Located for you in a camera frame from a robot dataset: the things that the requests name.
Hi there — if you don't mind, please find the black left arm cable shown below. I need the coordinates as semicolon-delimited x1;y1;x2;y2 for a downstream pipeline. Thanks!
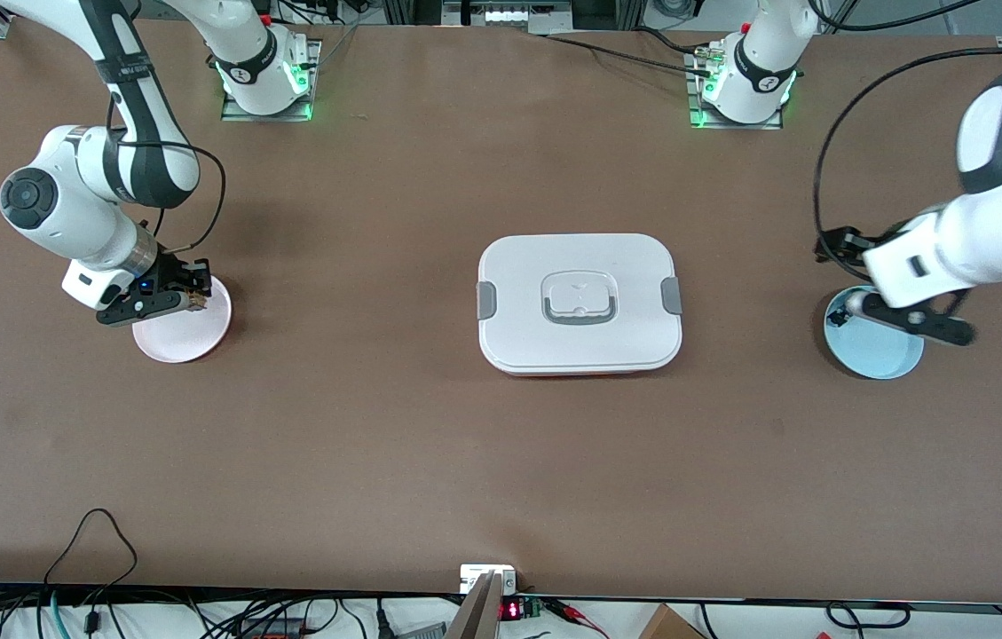
806;0;1002;267

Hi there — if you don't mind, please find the red clip lead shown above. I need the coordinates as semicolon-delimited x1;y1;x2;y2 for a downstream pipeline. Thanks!
545;598;610;639

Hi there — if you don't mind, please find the pink round plate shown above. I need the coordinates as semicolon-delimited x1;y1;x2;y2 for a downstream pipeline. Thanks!
131;270;233;365

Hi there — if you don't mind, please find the grey metal box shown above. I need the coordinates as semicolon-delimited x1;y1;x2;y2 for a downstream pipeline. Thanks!
441;0;574;35

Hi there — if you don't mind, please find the thin black table cable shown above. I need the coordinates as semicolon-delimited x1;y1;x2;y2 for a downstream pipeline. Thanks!
543;27;716;79

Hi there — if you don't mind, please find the brown cardboard box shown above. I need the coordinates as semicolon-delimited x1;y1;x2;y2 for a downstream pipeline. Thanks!
637;603;707;639

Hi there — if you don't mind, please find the white lidded lunch box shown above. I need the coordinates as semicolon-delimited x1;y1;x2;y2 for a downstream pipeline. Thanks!
476;233;684;378

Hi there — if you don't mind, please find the black curled cable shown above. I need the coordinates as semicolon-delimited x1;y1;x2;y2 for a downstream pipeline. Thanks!
824;601;912;633

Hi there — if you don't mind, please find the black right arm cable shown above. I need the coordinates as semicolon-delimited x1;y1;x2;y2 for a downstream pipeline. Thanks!
108;96;227;251

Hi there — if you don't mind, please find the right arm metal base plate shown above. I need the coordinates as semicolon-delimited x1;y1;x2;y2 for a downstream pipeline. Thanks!
219;37;323;122

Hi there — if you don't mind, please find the black looped cable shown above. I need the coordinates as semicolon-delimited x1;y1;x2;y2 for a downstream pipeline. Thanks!
43;508;140;639

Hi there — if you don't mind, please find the aluminium profile bar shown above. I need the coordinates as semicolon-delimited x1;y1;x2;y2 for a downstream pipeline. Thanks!
446;572;504;639

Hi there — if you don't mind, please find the small white device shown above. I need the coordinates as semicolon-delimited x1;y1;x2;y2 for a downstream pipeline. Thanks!
459;564;517;595

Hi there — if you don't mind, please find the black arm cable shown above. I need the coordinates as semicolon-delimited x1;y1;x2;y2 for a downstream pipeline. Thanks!
108;96;227;251
806;0;1002;267

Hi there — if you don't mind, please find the light blue round plate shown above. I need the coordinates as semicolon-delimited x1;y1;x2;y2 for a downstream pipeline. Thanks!
823;285;925;381

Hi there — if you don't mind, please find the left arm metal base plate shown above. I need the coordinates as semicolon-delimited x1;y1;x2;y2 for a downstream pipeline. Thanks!
686;49;785;131

